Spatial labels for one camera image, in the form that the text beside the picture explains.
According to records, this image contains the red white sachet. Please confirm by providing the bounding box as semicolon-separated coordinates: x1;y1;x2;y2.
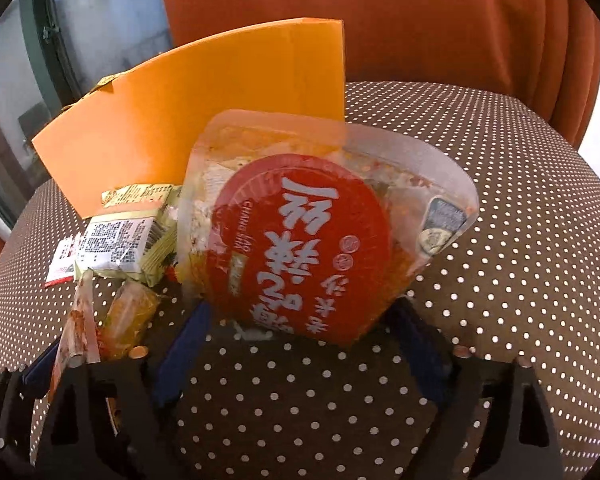
44;233;83;288

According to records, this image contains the yellow noodle snack packet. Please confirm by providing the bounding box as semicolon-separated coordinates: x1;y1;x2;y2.
73;183;181;287

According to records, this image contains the clear red snack stick packet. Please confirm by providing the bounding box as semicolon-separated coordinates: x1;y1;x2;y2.
47;270;100;402

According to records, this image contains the small orange snack sachet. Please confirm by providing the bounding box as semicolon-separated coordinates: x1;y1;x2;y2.
98;280;161;361

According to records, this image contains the orange cardboard box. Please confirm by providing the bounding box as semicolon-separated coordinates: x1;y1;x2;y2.
33;18;344;218

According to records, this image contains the green framed window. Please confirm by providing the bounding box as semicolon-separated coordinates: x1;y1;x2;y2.
0;0;172;226

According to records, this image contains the orange curtain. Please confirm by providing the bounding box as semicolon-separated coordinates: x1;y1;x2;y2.
163;0;600;146

